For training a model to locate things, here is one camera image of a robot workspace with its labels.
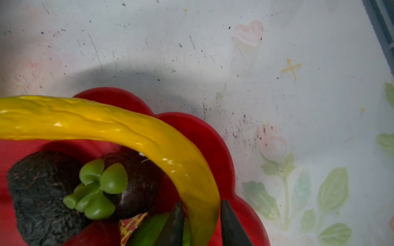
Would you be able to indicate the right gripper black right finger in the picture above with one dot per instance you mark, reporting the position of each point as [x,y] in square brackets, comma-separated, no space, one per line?
[233,234]

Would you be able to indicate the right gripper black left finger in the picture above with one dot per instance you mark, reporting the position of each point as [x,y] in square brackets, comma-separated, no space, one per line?
[172,232]

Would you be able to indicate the dark green lime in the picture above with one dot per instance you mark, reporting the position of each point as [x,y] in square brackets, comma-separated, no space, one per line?
[147,233]

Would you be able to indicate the dark purple plum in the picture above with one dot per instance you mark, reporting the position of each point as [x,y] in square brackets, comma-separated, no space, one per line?
[144,179]

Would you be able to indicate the red strawberry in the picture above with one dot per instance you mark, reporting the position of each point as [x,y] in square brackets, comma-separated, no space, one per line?
[90,199]

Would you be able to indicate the red flower-shaped plate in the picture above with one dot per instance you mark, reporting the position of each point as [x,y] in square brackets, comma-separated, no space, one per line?
[206,139]

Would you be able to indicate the dark avocado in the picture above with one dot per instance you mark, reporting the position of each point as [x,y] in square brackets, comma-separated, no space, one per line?
[37,185]

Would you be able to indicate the yellow banana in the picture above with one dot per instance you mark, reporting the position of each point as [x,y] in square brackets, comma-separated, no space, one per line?
[54,118]

